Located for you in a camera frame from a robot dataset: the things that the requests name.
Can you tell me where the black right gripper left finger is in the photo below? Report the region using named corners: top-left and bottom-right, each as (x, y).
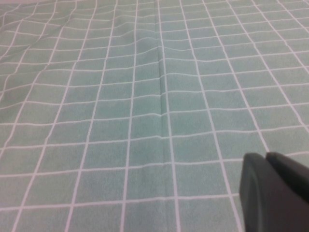
top-left (239, 152), bottom-right (309, 232)

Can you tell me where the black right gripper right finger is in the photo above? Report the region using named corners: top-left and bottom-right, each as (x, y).
top-left (265, 151), bottom-right (309, 203)

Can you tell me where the green white-grid tablecloth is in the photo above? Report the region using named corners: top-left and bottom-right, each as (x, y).
top-left (0, 0), bottom-right (309, 232)

